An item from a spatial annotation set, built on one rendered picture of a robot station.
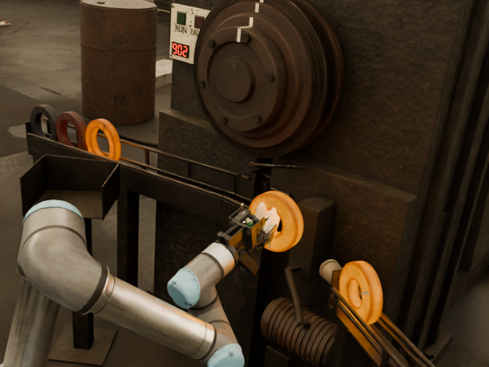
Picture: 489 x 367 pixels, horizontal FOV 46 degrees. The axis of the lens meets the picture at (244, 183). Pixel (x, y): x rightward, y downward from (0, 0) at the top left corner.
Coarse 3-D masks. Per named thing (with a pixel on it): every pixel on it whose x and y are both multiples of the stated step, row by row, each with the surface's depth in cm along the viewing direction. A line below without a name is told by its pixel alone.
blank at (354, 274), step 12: (348, 264) 143; (360, 264) 139; (348, 276) 143; (360, 276) 137; (372, 276) 136; (348, 288) 144; (360, 288) 138; (372, 288) 134; (348, 300) 144; (360, 300) 144; (372, 300) 134; (360, 312) 138; (372, 312) 134; (360, 324) 139
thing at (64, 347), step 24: (48, 168) 200; (72, 168) 199; (96, 168) 199; (24, 192) 184; (48, 192) 201; (72, 192) 201; (96, 192) 201; (96, 216) 184; (72, 312) 208; (72, 336) 220; (96, 336) 222; (72, 360) 209; (96, 360) 210
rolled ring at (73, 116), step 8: (64, 112) 229; (72, 112) 228; (64, 120) 230; (72, 120) 226; (80, 120) 225; (56, 128) 235; (64, 128) 235; (80, 128) 224; (64, 136) 235; (80, 136) 225; (72, 144) 236; (80, 144) 227
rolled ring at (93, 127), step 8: (96, 120) 217; (104, 120) 217; (88, 128) 222; (96, 128) 220; (104, 128) 215; (112, 128) 215; (88, 136) 224; (96, 136) 225; (112, 136) 214; (88, 144) 225; (96, 144) 226; (112, 144) 215; (120, 144) 216; (96, 152) 225; (112, 152) 216; (120, 152) 217
